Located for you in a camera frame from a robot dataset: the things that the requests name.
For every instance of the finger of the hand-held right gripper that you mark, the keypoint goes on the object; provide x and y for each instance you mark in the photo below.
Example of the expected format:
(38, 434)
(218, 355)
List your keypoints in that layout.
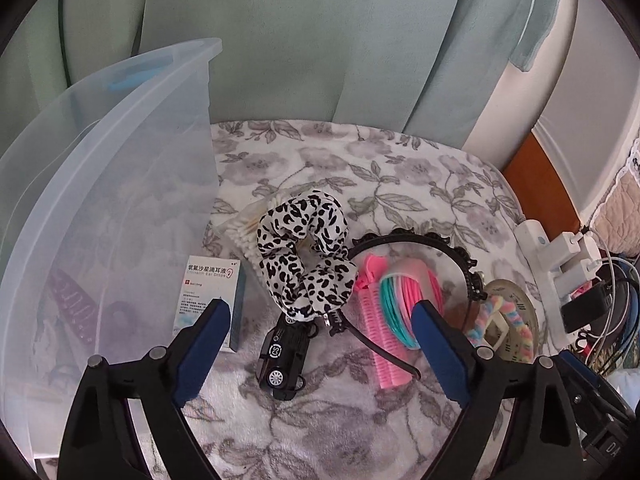
(580, 375)

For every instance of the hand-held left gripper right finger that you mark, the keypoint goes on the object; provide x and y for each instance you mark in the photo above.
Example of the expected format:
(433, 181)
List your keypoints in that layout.
(440, 350)

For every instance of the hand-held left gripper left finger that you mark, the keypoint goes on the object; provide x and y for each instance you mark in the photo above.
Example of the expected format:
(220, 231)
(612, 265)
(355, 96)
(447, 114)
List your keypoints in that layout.
(200, 355)

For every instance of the white plastic frame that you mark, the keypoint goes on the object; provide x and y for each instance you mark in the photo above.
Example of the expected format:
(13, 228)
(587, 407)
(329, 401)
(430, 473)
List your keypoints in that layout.
(500, 332)

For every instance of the pink hair roller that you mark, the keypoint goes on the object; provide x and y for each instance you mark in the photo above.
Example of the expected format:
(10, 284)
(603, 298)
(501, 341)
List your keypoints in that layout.
(380, 330)

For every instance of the white blue medicine box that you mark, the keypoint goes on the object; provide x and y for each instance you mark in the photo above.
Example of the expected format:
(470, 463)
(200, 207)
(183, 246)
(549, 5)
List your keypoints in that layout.
(205, 285)

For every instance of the round patterned tin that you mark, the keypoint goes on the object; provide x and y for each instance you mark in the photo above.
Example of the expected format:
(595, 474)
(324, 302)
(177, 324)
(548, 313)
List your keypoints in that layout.
(525, 330)

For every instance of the pastel fluffy scrunchie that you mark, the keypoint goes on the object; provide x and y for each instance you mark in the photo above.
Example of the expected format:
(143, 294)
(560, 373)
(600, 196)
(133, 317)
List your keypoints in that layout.
(510, 315)

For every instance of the black toy car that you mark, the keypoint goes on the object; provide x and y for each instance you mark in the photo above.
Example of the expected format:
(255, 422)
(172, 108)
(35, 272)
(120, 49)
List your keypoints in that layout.
(280, 355)

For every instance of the black toothed headband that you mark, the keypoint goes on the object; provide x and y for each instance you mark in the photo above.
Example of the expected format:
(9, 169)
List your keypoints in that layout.
(465, 265)

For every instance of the pack of cotton swabs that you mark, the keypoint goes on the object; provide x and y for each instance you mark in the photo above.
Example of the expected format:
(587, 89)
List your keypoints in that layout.
(245, 230)

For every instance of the leopard print scrunchie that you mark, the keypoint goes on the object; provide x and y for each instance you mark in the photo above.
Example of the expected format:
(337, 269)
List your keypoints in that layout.
(280, 230)

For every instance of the clear plastic storage container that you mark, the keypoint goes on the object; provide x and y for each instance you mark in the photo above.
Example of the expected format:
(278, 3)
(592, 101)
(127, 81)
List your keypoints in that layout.
(125, 185)

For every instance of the black power adapter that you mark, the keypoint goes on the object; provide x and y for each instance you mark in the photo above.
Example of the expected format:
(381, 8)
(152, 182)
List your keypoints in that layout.
(585, 305)

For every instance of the white charger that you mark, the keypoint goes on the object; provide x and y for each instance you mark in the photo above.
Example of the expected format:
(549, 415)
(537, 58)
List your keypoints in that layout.
(575, 272)
(567, 245)

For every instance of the maroon comb hair clip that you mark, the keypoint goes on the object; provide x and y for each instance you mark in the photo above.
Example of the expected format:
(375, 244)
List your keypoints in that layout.
(75, 300)

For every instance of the white power strip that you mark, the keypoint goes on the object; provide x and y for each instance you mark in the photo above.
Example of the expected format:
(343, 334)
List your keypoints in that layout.
(532, 240)

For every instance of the grey floral blanket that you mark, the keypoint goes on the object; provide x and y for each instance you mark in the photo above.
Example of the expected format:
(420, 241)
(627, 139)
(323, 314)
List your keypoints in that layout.
(400, 185)

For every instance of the quilted cloth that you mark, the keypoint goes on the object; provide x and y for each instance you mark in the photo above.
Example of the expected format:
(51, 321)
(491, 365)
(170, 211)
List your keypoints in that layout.
(622, 195)

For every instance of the orange wooden bed board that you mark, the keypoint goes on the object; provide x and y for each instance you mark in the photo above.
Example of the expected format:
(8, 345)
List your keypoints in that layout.
(530, 170)

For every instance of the pale green curtain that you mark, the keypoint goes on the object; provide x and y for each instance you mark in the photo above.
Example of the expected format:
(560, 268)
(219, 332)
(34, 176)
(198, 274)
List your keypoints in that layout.
(325, 35)

